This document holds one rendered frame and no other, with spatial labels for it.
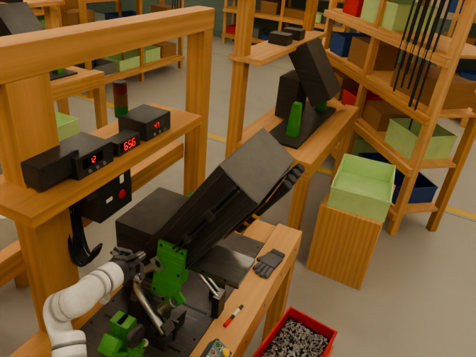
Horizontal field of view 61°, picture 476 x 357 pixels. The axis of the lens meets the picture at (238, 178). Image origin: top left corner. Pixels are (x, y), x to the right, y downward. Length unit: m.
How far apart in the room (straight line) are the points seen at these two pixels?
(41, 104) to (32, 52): 0.14
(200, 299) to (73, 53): 1.07
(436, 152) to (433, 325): 1.47
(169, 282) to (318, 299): 1.81
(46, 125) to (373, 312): 2.58
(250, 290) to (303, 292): 1.38
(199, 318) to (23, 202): 0.83
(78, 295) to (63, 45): 0.70
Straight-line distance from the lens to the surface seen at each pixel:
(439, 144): 3.89
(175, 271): 1.49
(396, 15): 4.12
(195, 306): 1.76
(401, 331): 3.19
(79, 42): 1.34
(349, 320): 3.10
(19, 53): 1.21
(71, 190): 1.28
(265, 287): 1.86
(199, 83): 2.01
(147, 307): 1.58
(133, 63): 7.19
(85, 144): 1.37
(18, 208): 1.24
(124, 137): 1.46
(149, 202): 1.73
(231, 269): 1.58
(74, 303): 0.98
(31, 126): 1.27
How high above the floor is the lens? 2.20
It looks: 30 degrees down
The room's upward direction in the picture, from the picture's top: 6 degrees clockwise
